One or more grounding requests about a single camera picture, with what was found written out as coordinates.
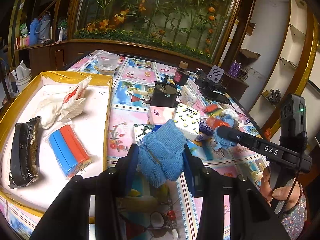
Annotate blue knitted cloth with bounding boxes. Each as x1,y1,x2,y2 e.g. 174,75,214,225
138,119,187,188

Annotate blue white plastic bag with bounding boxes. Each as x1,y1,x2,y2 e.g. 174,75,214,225
195,121,214,142

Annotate red plastic wrapper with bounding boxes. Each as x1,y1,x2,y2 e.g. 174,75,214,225
206,117,229,130

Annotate lemon print tissue pack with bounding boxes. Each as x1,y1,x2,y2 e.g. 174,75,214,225
173,103,200,140

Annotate pink white tissue pack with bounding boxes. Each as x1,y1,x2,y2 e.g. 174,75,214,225
148,106,175,125

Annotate blue red tissue pack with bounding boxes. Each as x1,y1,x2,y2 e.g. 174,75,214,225
48,125,93,178

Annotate black gold snack packet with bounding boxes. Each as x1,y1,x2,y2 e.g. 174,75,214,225
9,116,41,189

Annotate white small tissue pack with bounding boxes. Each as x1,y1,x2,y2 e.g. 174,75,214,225
179,86,197,107

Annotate floral sleeve forearm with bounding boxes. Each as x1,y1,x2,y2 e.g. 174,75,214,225
281,183,307,239

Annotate person right hand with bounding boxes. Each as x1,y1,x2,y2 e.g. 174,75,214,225
260,167,300,211

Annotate colourful sticks pack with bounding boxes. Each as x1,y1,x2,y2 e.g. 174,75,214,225
202,104,223,118

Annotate white cloth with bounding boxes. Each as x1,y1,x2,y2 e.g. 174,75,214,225
222,108,239,121

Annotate black gear motor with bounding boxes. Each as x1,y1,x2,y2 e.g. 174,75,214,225
150,75,181,108

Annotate black smartphone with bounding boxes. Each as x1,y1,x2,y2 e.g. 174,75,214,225
202,92,232,105

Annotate yellow cardboard box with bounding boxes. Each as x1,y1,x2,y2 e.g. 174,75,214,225
1,71,113,217

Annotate small dark motor with spool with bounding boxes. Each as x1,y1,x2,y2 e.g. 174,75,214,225
173,61,190,86

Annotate clear plastic cup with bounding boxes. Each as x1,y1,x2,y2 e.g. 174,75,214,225
98,53,120,76

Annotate purple bottles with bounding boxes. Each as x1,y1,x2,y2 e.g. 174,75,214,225
228,61,241,77

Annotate blue thermos jug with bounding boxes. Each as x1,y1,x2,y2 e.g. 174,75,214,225
29,18,39,46

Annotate grey thermos jug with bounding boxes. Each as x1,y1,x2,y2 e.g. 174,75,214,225
37,14,50,43

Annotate large floral wall picture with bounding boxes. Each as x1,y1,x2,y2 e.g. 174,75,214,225
73,0,240,63

